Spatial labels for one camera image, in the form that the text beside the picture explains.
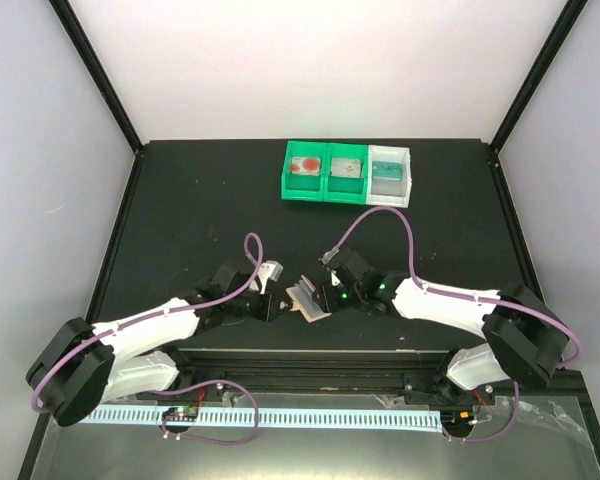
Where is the beige card holder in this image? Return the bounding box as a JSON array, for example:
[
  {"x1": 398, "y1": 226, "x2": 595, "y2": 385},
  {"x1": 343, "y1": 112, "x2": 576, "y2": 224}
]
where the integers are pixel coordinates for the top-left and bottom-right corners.
[{"x1": 286, "y1": 275, "x2": 330, "y2": 323}]

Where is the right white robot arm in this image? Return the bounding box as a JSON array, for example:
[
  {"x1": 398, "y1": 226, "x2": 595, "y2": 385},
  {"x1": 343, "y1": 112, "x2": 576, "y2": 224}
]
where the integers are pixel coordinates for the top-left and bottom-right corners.
[{"x1": 312, "y1": 248, "x2": 569, "y2": 403}]

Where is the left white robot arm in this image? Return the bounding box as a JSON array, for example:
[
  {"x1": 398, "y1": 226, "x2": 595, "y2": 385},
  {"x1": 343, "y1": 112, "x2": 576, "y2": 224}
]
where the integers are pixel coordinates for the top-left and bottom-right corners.
[{"x1": 26, "y1": 260, "x2": 290, "y2": 427}]

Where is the grey patterned card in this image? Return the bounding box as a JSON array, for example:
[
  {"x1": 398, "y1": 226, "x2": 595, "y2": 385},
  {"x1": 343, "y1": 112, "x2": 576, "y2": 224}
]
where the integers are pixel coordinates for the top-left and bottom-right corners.
[{"x1": 330, "y1": 157, "x2": 363, "y2": 179}]

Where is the teal card in bin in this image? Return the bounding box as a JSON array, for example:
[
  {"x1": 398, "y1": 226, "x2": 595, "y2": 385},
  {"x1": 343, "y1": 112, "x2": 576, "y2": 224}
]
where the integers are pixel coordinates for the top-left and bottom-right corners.
[{"x1": 372, "y1": 161, "x2": 403, "y2": 181}]

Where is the red dotted card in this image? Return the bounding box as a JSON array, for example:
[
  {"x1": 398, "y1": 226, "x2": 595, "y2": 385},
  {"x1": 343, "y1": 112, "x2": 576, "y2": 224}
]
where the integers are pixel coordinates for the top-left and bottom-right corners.
[{"x1": 289, "y1": 156, "x2": 321, "y2": 176}]

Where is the white bin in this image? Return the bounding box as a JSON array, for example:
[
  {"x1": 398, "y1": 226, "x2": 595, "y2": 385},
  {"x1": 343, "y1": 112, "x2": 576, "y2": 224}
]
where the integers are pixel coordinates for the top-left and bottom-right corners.
[{"x1": 366, "y1": 145, "x2": 412, "y2": 208}]

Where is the left green bin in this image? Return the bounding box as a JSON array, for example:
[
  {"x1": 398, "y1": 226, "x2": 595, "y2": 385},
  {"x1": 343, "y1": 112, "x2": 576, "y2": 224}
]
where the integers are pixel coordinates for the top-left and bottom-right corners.
[{"x1": 281, "y1": 140, "x2": 328, "y2": 202}]

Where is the green bin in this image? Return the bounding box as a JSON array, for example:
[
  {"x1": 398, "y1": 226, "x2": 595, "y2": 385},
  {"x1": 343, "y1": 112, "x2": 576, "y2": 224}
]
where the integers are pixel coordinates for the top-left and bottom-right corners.
[
  {"x1": 281, "y1": 140, "x2": 328, "y2": 202},
  {"x1": 324, "y1": 143, "x2": 369, "y2": 205}
]

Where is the middle green bin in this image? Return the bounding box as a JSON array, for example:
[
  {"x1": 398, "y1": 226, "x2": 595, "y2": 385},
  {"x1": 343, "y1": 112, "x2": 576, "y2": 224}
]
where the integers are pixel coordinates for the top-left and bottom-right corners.
[{"x1": 324, "y1": 143, "x2": 369, "y2": 205}]

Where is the left circuit board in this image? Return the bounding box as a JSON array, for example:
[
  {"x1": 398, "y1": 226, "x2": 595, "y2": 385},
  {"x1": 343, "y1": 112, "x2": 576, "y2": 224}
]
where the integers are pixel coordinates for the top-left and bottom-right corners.
[{"x1": 162, "y1": 406, "x2": 198, "y2": 422}]

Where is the circuit board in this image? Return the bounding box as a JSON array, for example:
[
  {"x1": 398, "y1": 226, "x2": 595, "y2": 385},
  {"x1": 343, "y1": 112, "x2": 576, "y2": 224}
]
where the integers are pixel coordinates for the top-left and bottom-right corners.
[
  {"x1": 440, "y1": 410, "x2": 492, "y2": 428},
  {"x1": 162, "y1": 406, "x2": 198, "y2": 422}
]

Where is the right circuit board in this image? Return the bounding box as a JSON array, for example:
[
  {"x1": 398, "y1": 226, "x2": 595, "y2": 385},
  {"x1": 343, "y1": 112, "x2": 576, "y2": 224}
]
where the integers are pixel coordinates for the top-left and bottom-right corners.
[{"x1": 440, "y1": 410, "x2": 492, "y2": 428}]

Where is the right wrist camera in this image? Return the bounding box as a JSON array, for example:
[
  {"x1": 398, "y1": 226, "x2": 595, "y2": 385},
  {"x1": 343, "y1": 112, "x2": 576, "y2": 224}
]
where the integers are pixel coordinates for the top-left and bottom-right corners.
[{"x1": 330, "y1": 271, "x2": 341, "y2": 287}]

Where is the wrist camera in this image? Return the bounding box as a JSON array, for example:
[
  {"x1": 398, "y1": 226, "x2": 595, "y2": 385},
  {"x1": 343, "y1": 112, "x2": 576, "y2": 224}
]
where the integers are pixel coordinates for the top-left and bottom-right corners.
[
  {"x1": 250, "y1": 260, "x2": 283, "y2": 294},
  {"x1": 330, "y1": 271, "x2": 341, "y2": 287}
]

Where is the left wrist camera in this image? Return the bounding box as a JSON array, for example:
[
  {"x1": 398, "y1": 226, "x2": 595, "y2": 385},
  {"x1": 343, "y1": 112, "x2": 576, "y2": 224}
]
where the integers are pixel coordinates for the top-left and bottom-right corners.
[{"x1": 250, "y1": 260, "x2": 283, "y2": 294}]

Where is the black aluminium rail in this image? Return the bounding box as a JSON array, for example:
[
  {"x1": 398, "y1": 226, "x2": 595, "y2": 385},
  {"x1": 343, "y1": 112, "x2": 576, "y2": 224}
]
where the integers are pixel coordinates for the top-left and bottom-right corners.
[{"x1": 179, "y1": 349, "x2": 446, "y2": 393}]

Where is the white slotted cable duct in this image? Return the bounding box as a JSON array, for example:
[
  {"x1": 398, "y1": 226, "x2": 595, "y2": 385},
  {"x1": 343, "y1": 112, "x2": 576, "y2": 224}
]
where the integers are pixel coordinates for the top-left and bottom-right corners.
[{"x1": 82, "y1": 405, "x2": 442, "y2": 433}]

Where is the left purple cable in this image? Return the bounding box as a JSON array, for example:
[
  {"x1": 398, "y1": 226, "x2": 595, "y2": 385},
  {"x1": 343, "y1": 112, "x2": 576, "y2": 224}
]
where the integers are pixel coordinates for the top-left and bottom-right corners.
[{"x1": 32, "y1": 232, "x2": 264, "y2": 414}]

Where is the purple cable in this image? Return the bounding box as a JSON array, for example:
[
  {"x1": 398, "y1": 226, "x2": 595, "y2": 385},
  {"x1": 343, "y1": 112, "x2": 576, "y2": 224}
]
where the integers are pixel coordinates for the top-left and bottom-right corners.
[
  {"x1": 319, "y1": 207, "x2": 584, "y2": 444},
  {"x1": 32, "y1": 232, "x2": 264, "y2": 414}
]

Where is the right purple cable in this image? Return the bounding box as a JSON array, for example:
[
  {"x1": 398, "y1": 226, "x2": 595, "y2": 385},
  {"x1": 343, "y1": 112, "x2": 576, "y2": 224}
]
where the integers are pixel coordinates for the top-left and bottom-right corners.
[{"x1": 319, "y1": 207, "x2": 584, "y2": 444}]

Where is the right black frame post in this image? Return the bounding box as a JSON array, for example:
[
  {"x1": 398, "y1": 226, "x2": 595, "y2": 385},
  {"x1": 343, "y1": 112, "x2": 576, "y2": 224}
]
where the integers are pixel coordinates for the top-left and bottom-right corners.
[{"x1": 489, "y1": 0, "x2": 590, "y2": 151}]

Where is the black frame post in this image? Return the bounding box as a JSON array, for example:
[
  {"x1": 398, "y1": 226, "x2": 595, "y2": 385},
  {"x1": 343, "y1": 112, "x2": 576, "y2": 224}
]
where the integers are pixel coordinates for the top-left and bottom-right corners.
[
  {"x1": 49, "y1": 0, "x2": 144, "y2": 155},
  {"x1": 489, "y1": 0, "x2": 590, "y2": 151}
]

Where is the left black frame post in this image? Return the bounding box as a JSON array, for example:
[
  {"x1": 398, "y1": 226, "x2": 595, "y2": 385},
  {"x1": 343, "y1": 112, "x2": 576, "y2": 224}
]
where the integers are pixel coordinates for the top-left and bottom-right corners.
[{"x1": 49, "y1": 0, "x2": 144, "y2": 155}]

